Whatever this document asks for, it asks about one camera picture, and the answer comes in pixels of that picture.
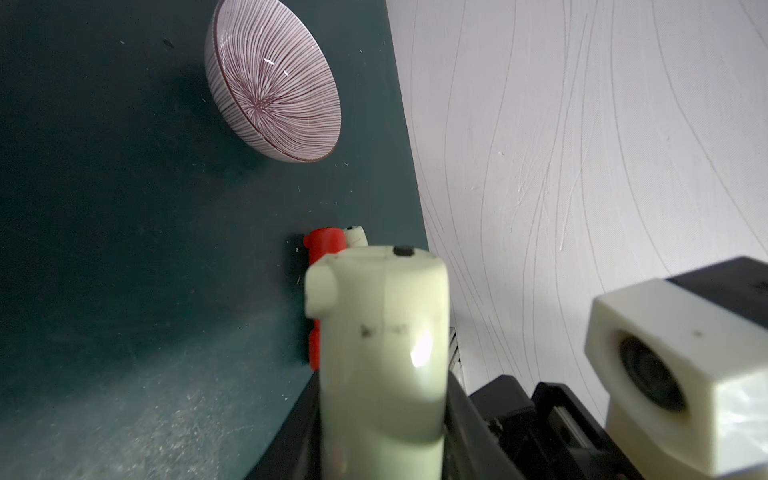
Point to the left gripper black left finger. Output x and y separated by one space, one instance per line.
295 452

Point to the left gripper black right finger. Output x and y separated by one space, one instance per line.
470 450

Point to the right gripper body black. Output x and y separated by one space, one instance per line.
551 435

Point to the pale green flashlight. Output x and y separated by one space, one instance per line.
355 237
384 314

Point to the red flashlight horizontal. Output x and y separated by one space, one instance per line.
319 243

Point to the dark green table mat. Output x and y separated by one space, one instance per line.
152 264

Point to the pink striped bowl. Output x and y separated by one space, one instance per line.
271 81

